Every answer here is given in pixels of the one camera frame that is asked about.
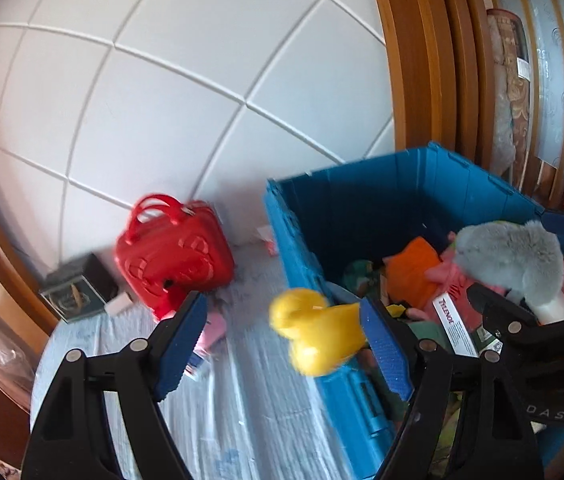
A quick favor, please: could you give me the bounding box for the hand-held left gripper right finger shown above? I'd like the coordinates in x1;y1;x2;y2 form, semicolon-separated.
359;296;545;480

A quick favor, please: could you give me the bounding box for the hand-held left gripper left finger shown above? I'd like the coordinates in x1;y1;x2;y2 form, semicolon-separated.
22;291;209;480

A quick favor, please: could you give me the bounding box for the white and green box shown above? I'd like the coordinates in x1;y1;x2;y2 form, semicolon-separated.
477;327;505;356

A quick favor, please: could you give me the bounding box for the pink green baby wipes pack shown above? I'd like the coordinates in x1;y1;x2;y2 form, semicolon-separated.
197;312;227;351

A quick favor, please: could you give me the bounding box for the red white medicine box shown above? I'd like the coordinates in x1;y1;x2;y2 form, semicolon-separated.
432;292;480;358

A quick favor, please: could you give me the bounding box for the grey plush toy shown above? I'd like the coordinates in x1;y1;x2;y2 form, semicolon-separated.
454;220;564;326

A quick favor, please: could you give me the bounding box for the blue plastic crate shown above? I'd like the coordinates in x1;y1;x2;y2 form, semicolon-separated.
264;141;564;480

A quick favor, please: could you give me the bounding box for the clear box red blue label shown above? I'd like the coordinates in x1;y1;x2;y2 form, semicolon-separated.
184;350;210;381

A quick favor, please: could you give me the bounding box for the small white box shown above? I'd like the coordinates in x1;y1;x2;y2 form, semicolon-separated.
104;294;135;317

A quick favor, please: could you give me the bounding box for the green patterned cloth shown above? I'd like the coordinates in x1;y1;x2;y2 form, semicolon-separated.
342;259;387;301

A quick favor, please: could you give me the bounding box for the red plastic carry case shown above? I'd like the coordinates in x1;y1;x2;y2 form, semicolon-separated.
114;194;236;321

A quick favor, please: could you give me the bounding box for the orange cloth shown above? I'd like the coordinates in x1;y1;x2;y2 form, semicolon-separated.
384;237;445;308

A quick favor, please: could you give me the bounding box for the light striped bed sheet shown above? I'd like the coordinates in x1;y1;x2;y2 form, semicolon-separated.
29;245;393;480

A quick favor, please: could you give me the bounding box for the dark square gift box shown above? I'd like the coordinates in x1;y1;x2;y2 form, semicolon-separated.
39;252;120;323

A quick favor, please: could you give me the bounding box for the white red packet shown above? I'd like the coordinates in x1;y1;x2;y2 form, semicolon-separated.
256;225;280;256

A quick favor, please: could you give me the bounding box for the patterned rolled rug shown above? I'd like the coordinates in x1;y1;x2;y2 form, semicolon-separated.
487;7;533;186

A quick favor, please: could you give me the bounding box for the clear plastic bag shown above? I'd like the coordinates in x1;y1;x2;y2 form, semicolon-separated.
0;330;32;386

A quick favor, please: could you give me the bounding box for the white padded headboard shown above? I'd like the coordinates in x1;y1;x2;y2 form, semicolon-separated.
0;0;397;281

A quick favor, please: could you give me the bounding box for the wooden door frame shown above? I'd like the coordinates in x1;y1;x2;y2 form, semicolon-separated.
364;0;564;211

